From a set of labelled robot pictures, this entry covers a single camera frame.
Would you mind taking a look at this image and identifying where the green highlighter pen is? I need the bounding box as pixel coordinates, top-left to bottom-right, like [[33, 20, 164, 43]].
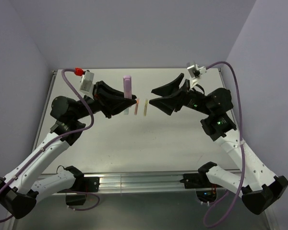
[[124, 108, 129, 115]]

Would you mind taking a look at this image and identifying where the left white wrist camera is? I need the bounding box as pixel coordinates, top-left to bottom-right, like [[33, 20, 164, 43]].
[[79, 70, 94, 94]]

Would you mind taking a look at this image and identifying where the orange thin pen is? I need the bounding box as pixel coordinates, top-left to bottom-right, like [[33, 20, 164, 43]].
[[134, 98, 140, 115]]

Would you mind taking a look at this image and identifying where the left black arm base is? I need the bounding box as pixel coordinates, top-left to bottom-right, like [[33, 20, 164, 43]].
[[65, 177, 100, 210]]

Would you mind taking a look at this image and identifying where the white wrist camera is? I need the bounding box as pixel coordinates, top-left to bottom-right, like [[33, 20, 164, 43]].
[[187, 63, 207, 88], [79, 70, 94, 94]]

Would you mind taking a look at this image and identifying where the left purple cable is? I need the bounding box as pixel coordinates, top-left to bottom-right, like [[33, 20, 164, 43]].
[[0, 68, 96, 223]]

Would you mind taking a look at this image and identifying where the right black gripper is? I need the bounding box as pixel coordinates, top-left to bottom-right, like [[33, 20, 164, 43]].
[[149, 73, 213, 115]]

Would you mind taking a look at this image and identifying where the pink highlighter pen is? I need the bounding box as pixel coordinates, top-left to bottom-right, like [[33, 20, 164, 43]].
[[123, 75, 132, 99]]

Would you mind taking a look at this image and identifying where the olive yellow pen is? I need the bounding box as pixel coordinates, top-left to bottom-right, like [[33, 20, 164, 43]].
[[144, 99, 149, 116]]

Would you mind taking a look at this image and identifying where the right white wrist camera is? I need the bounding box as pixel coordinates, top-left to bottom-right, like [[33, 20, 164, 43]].
[[187, 63, 207, 88]]

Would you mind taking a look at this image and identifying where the aluminium front rail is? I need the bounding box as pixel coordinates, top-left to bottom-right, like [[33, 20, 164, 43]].
[[3, 171, 266, 226]]

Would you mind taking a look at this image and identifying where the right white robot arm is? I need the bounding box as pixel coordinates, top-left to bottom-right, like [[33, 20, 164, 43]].
[[149, 74, 288, 215]]

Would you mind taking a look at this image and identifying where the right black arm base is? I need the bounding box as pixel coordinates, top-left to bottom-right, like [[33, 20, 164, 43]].
[[180, 173, 220, 204]]

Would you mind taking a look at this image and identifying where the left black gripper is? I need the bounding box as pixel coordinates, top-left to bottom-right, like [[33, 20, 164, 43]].
[[72, 80, 136, 120]]

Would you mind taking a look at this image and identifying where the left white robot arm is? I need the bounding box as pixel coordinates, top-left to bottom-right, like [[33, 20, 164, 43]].
[[0, 81, 136, 219]]

